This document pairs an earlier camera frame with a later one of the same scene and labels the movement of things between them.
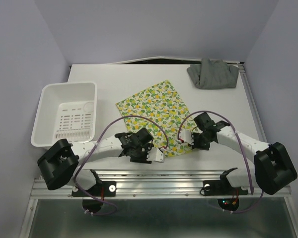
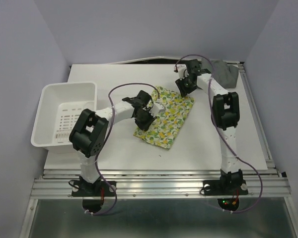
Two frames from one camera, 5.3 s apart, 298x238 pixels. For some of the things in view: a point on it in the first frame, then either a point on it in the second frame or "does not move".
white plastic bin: (66, 110) does not move
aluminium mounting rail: (155, 184) does not move
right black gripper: (195, 146) → (183, 89)
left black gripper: (142, 159) → (145, 126)
